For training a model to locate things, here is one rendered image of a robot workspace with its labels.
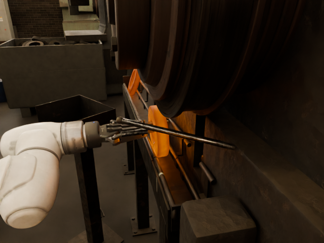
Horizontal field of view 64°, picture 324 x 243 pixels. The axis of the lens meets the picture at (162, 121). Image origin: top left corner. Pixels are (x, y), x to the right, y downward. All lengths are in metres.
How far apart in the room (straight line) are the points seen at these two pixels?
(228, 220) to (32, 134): 0.52
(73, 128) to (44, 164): 0.13
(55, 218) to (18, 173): 1.06
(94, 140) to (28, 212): 0.24
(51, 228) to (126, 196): 0.45
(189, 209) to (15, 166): 0.38
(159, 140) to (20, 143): 0.35
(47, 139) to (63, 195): 1.12
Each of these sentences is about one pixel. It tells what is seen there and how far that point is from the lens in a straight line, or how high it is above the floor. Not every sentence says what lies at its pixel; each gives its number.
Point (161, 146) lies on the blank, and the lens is 0.71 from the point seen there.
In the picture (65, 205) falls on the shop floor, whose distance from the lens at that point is 1.74.
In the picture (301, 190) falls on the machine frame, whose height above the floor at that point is 0.87.
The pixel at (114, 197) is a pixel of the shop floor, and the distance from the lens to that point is 1.71.
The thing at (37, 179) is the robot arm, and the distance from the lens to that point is 0.62.
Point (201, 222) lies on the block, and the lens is 0.40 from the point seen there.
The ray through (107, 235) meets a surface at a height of 0.01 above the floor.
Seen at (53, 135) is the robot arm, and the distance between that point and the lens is 0.73.
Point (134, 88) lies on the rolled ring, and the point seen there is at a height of 0.65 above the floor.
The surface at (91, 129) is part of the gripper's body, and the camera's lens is 0.72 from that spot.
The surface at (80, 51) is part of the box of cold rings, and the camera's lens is 2.92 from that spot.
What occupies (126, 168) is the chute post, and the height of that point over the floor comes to 0.01.
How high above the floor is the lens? 1.08
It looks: 24 degrees down
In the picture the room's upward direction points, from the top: straight up
